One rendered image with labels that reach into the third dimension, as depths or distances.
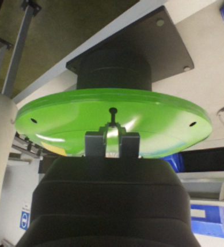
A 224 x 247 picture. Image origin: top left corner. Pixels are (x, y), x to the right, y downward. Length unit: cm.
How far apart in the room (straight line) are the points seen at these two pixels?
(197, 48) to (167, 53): 5
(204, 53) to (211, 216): 74
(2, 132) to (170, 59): 38
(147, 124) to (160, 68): 19
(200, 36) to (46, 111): 26
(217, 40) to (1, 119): 45
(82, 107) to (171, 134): 11
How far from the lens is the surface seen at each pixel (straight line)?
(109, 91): 16
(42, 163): 100
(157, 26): 28
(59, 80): 42
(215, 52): 37
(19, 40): 129
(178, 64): 35
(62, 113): 18
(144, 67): 31
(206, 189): 115
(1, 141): 43
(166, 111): 18
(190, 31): 32
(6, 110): 47
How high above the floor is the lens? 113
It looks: 19 degrees down
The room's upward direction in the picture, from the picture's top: 179 degrees counter-clockwise
